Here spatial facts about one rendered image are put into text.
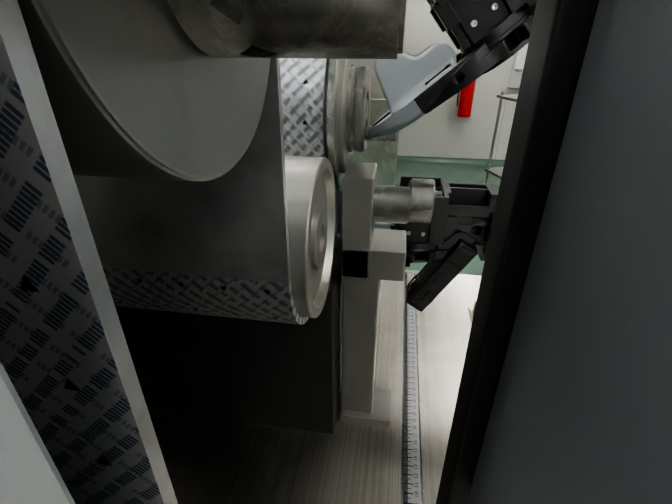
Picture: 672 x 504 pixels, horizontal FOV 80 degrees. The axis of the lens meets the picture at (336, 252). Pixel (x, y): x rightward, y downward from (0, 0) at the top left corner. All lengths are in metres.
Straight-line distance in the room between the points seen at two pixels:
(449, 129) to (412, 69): 4.66
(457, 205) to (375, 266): 0.13
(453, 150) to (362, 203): 4.72
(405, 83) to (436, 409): 0.38
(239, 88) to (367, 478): 0.41
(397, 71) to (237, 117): 0.21
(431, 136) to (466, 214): 4.54
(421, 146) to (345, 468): 4.68
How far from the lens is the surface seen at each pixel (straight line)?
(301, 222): 0.25
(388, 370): 0.59
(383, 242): 0.38
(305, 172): 0.27
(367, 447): 0.50
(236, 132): 0.16
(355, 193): 0.35
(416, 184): 0.36
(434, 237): 0.46
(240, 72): 0.17
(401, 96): 0.35
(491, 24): 0.35
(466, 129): 5.03
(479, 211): 0.47
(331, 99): 0.32
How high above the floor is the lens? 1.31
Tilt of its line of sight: 28 degrees down
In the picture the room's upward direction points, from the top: straight up
